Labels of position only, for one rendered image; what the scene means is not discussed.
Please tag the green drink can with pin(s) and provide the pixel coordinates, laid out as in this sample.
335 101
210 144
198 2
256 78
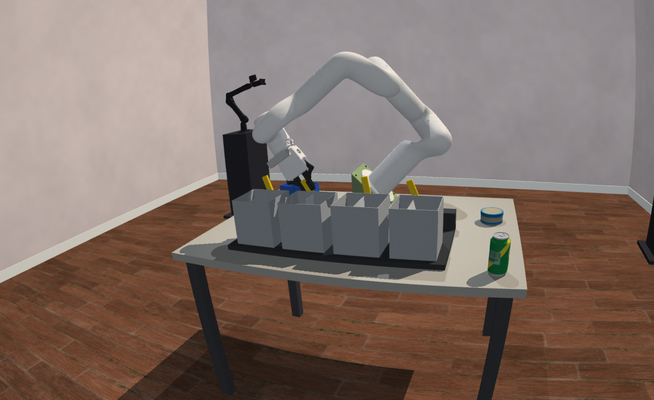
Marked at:
499 254

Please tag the blue open bin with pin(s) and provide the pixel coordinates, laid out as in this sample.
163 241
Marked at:
293 188

